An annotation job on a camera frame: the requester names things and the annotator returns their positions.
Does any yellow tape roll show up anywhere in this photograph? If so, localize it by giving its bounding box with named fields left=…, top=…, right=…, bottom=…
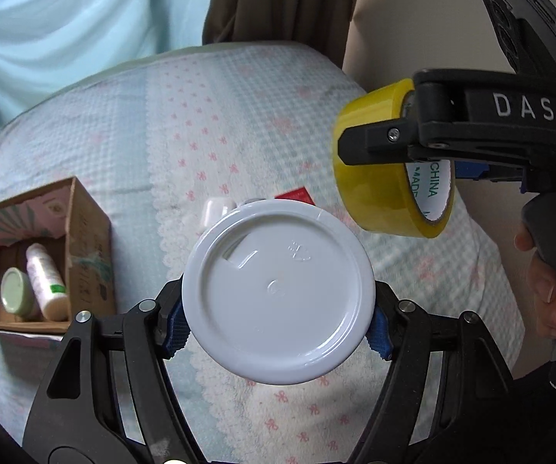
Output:
left=332, top=78, right=454, bottom=239

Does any red carton box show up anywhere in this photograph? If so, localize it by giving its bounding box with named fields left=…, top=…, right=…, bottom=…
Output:
left=275, top=186, right=315, bottom=205

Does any white lidded jar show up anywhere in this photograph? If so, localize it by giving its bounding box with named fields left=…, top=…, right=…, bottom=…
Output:
left=181, top=199, right=375, bottom=386

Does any silver and red can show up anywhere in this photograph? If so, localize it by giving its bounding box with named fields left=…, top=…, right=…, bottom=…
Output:
left=240, top=197, right=265, bottom=205

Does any white earbuds case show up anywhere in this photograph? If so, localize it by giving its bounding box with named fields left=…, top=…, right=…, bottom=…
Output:
left=200, top=197, right=237, bottom=230

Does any person's right hand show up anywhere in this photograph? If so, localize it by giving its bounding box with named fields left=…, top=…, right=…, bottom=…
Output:
left=514, top=206, right=556, bottom=341

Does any white cylindrical bottle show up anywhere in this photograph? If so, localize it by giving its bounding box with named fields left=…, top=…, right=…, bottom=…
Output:
left=26, top=243, right=69, bottom=322

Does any green lidded jar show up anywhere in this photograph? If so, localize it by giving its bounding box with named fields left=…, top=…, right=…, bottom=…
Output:
left=0, top=267, right=38, bottom=319

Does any dark brown curtain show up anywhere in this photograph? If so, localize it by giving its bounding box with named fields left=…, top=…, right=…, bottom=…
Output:
left=202, top=0, right=356, bottom=67

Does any brown cardboard box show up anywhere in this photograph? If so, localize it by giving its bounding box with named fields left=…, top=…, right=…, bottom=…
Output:
left=0, top=177, right=115, bottom=334

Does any light blue curtain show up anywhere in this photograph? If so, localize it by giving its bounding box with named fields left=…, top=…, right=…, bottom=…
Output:
left=0, top=0, right=210, bottom=129

